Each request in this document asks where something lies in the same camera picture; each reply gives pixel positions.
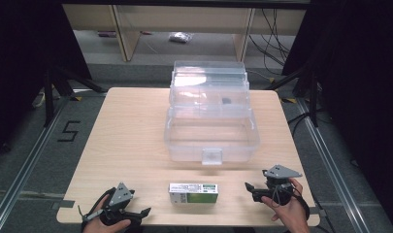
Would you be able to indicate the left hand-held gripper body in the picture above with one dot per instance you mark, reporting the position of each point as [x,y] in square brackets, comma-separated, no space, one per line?
[120,194]

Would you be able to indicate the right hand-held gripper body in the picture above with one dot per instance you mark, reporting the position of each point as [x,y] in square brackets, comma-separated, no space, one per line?
[279,181]

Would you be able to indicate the small green and white box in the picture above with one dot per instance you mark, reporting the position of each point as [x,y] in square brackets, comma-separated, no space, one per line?
[197,197]

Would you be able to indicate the clear plastic storage box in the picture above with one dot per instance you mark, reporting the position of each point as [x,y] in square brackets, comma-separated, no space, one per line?
[213,129]

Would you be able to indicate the person's left hand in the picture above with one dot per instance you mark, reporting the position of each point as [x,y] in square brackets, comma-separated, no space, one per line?
[102,227]

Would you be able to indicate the person's right hand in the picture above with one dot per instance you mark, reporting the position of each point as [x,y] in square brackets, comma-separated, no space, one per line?
[291,215]

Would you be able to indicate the black metal stand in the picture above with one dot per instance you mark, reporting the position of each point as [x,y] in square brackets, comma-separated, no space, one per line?
[309,87]
[59,85]

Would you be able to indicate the black curtain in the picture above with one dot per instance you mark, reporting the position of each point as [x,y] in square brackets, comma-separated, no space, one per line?
[26,64]
[355,97]

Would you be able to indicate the small grey object on shelf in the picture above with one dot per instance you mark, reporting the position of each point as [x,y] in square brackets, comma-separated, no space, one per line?
[180,37]

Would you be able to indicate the light wooden shelf unit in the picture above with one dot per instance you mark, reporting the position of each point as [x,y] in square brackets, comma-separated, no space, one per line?
[184,19]

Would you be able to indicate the aluminium floor rail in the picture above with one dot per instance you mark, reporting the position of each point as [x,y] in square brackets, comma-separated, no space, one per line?
[26,168]
[333,174]

